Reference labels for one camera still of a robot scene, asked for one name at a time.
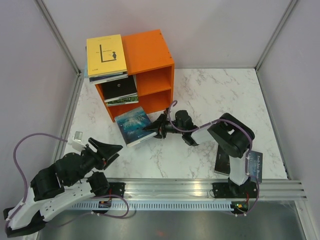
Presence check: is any teal blue ocean book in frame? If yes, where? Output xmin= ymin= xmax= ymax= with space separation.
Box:
xmin=114 ymin=106 xmax=156 ymax=148

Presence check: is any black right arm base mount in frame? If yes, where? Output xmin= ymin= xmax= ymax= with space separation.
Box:
xmin=212 ymin=181 xmax=258 ymax=199

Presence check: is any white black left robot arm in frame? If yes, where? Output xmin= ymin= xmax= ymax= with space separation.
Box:
xmin=3 ymin=137 xmax=123 ymax=238

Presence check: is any white slotted cable duct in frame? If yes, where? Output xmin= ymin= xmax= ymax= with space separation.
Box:
xmin=69 ymin=200 xmax=234 ymax=211

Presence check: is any black book with gold lines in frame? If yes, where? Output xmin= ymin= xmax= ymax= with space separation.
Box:
xmin=101 ymin=75 xmax=138 ymax=102

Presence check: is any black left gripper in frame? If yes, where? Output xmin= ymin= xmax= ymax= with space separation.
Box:
xmin=68 ymin=137 xmax=124 ymax=186

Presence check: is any dark night scene book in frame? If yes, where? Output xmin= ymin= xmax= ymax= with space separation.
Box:
xmin=214 ymin=146 xmax=263 ymax=184

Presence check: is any aluminium frame post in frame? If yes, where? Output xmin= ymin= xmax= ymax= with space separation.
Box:
xmin=254 ymin=0 xmax=300 ymax=73
xmin=34 ymin=0 xmax=81 ymax=76

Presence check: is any aluminium left frame post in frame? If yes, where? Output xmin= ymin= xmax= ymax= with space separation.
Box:
xmin=34 ymin=0 xmax=81 ymax=76

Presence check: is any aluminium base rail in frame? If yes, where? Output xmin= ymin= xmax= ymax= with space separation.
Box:
xmin=108 ymin=178 xmax=307 ymax=201

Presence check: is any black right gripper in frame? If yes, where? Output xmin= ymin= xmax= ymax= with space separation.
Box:
xmin=143 ymin=113 xmax=185 ymax=139

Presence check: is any green Alice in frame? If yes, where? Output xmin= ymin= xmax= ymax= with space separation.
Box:
xmin=105 ymin=96 xmax=139 ymax=107

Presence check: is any aluminium right frame post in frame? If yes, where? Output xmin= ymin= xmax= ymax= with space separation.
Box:
xmin=254 ymin=0 xmax=300 ymax=73

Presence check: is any grey Great Gatsby book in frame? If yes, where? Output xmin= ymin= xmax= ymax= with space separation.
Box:
xmin=105 ymin=94 xmax=138 ymax=104

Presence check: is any dark blue Robinson Crusoe book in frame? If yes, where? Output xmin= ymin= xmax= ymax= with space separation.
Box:
xmin=89 ymin=72 xmax=128 ymax=85

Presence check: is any orange wooden shelf box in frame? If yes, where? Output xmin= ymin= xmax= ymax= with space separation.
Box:
xmin=105 ymin=29 xmax=175 ymax=121

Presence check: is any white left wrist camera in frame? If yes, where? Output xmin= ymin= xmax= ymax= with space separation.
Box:
xmin=67 ymin=131 xmax=86 ymax=152

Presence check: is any light blue paperback book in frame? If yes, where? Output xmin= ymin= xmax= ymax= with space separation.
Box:
xmin=84 ymin=62 xmax=89 ymax=78

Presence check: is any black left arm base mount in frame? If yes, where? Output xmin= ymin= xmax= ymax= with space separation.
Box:
xmin=95 ymin=182 xmax=126 ymax=199

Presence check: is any yellow Little Prince book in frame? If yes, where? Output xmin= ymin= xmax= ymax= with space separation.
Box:
xmin=86 ymin=34 xmax=127 ymax=77

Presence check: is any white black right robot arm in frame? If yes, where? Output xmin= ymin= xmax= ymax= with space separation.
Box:
xmin=143 ymin=109 xmax=255 ymax=197

